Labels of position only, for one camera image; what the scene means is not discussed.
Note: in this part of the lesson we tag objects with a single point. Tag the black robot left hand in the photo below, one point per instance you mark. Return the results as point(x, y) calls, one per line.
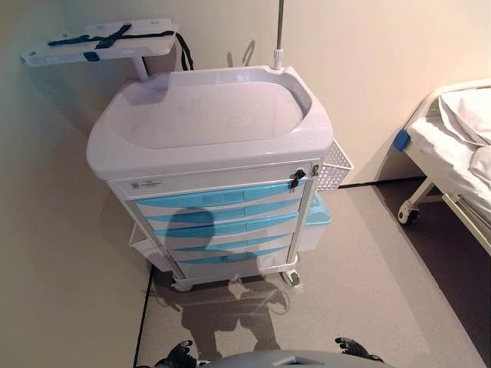
point(182, 356)

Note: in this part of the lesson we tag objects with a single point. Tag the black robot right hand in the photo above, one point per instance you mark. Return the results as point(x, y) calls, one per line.
point(356, 348)

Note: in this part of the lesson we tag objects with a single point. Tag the blue white cart drawer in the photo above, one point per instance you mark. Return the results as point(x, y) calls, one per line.
point(238, 229)
point(234, 213)
point(230, 196)
point(245, 242)
point(230, 264)

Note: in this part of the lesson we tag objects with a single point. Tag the white cart caster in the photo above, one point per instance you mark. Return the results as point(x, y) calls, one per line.
point(292, 276)
point(184, 283)

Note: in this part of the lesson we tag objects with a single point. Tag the white side bin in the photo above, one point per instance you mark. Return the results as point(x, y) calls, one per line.
point(144, 245)

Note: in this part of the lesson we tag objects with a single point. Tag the white bin blue lid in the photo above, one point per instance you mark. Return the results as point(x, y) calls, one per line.
point(316, 222)

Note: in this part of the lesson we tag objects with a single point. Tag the white bed caster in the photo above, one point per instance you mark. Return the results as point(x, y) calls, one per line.
point(408, 216)

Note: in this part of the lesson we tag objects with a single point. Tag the black cart key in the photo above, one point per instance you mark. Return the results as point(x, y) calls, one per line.
point(298, 177)

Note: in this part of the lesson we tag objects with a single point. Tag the white perforated side basket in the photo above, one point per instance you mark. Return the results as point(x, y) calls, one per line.
point(334, 168)

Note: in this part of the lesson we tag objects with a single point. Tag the white blue medical cart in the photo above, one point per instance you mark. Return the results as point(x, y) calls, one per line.
point(215, 172)

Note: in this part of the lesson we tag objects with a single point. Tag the blue bed corner bumper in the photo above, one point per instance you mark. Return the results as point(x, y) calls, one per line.
point(403, 140)

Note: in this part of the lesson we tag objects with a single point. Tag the white bed mattress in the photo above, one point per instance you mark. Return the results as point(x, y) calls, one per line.
point(441, 149)

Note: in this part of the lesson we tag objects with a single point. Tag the white cart top tray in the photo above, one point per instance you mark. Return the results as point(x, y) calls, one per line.
point(207, 115)

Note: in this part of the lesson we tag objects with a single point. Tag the white folded quilt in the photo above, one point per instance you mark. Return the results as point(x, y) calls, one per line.
point(466, 111)

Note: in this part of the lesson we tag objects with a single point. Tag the white side shelf board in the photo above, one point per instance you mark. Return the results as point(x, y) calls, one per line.
point(134, 46)

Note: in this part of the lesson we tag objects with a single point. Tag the metal iv pole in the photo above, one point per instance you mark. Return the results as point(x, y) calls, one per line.
point(279, 34)

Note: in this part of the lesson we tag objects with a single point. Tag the white hospital bed frame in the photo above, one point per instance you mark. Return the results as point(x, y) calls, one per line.
point(426, 191)

